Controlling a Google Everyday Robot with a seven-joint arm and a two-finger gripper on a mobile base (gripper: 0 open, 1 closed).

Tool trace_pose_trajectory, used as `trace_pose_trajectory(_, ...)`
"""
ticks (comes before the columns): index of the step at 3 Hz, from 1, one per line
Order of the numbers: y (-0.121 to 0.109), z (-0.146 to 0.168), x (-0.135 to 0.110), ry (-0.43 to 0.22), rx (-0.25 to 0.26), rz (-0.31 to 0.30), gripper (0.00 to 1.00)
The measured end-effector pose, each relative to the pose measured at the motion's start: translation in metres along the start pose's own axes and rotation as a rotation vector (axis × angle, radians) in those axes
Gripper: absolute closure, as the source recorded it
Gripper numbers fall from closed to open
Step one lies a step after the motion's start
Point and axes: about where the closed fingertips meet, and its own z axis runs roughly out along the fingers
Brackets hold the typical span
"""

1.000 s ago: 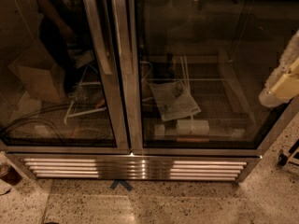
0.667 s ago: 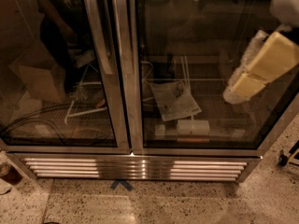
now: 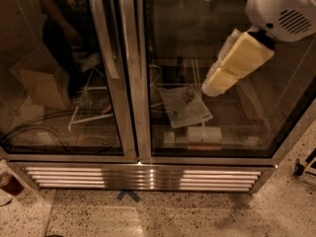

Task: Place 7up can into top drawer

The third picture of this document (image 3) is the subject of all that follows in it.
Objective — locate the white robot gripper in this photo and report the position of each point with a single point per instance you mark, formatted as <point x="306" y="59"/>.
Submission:
<point x="278" y="11"/>

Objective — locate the paper manual inside fridge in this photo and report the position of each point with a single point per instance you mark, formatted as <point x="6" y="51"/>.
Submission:
<point x="184" y="106"/>

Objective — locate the small white block inside fridge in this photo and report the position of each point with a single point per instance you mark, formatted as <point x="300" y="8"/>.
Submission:
<point x="169" y="137"/>

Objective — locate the stainless glass door refrigerator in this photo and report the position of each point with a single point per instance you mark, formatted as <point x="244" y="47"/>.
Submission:
<point x="65" y="123"/>

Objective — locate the black caster wheel cart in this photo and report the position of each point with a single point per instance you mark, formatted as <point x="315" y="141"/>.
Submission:
<point x="309" y="167"/>

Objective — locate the blue tape floor marker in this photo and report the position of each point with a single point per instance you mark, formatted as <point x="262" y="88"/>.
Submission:
<point x="122" y="194"/>

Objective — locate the brown object at left edge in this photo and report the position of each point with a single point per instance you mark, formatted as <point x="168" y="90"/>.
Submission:
<point x="9" y="184"/>

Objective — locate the left fridge door handle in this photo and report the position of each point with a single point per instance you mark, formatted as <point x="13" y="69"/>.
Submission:
<point x="100" y="21"/>

